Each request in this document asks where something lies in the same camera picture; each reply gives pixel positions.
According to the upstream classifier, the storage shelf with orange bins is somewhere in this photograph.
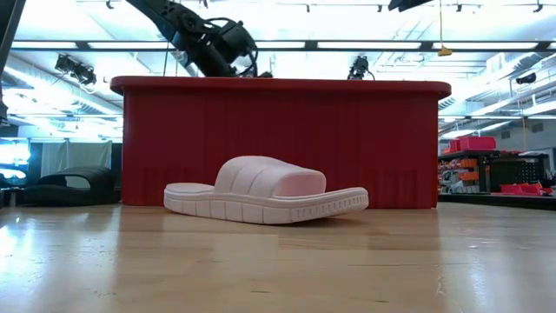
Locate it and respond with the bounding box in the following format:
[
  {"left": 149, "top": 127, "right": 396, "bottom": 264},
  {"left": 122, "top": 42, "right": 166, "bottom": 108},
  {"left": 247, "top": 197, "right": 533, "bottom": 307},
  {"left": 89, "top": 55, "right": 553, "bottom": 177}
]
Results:
[{"left": 437, "top": 149, "right": 555, "bottom": 196}]

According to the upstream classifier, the glowing display screen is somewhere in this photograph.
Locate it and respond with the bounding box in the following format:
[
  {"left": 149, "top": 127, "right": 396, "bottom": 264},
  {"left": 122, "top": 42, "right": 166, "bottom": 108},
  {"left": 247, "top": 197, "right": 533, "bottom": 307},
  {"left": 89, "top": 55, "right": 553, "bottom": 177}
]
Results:
[{"left": 0, "top": 137, "right": 32, "bottom": 180}]

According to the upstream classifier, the black rubber slide sandal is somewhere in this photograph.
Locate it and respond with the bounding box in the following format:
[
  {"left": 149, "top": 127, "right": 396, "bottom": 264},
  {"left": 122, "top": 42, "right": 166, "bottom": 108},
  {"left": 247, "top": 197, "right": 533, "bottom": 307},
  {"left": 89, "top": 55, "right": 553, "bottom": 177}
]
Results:
[{"left": 18, "top": 165, "right": 122, "bottom": 208}]

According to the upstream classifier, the grey curtain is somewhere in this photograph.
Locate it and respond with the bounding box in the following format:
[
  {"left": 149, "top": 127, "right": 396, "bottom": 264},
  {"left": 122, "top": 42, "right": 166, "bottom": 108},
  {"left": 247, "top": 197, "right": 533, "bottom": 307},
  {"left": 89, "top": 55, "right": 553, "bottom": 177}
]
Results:
[{"left": 40, "top": 139, "right": 113, "bottom": 177}]

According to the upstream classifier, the red plastic bin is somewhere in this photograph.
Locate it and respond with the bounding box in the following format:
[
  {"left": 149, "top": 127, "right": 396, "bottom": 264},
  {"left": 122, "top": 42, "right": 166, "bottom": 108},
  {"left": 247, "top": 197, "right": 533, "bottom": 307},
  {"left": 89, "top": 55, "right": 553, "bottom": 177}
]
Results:
[{"left": 109, "top": 75, "right": 453, "bottom": 210}]

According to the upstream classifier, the pink foam slide sandal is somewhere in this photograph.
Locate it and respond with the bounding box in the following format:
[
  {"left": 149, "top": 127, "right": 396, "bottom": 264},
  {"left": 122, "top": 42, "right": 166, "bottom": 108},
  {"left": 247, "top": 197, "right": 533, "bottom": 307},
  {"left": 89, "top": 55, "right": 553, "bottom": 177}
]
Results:
[{"left": 162, "top": 155, "right": 370, "bottom": 226}]

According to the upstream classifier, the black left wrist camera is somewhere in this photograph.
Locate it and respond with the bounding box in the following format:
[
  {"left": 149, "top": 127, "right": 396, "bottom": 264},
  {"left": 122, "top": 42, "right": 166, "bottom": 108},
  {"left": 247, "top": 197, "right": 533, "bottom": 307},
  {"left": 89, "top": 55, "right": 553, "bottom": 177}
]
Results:
[{"left": 215, "top": 18, "right": 260, "bottom": 63}]

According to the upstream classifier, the black ceiling rail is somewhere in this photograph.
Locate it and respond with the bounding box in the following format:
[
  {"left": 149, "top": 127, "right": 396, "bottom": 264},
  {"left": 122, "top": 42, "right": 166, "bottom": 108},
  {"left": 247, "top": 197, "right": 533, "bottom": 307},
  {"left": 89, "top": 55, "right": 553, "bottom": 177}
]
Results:
[{"left": 10, "top": 39, "right": 556, "bottom": 54}]

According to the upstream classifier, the red storage bin on shelf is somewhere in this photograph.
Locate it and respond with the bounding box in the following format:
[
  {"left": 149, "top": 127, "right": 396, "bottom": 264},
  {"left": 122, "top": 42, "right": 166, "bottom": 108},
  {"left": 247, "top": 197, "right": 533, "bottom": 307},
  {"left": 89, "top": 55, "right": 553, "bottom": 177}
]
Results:
[{"left": 448, "top": 136, "right": 498, "bottom": 153}]

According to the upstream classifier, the black pegboard panel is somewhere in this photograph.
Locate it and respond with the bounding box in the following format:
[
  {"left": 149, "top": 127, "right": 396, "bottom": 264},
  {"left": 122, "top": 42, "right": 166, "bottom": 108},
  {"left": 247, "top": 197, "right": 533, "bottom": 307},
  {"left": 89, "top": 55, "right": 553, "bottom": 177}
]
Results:
[{"left": 490, "top": 153, "right": 550, "bottom": 193}]

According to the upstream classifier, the black ceiling spotlight cluster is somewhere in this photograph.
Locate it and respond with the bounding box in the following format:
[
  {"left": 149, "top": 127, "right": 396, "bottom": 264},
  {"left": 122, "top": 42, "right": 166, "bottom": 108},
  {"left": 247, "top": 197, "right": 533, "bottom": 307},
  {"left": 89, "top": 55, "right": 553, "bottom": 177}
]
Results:
[{"left": 54, "top": 53, "right": 98, "bottom": 87}]

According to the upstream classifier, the black dome ceiling fixture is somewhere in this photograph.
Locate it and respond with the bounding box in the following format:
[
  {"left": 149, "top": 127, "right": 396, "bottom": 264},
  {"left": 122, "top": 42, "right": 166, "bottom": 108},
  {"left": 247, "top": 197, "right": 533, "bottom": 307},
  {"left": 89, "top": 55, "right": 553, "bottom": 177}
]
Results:
[{"left": 514, "top": 71, "right": 538, "bottom": 86}]

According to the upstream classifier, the black ceiling-mounted device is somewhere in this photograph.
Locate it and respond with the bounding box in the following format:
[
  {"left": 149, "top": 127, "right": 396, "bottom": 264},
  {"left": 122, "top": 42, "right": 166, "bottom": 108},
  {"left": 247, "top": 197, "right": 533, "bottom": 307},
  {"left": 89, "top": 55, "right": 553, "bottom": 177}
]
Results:
[{"left": 347, "top": 54, "right": 376, "bottom": 81}]

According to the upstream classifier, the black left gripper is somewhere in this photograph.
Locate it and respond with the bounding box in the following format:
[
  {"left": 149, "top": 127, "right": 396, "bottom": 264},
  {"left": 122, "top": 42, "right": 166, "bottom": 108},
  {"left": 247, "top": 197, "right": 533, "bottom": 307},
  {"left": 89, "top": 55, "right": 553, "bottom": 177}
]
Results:
[{"left": 190, "top": 38, "right": 273, "bottom": 79}]

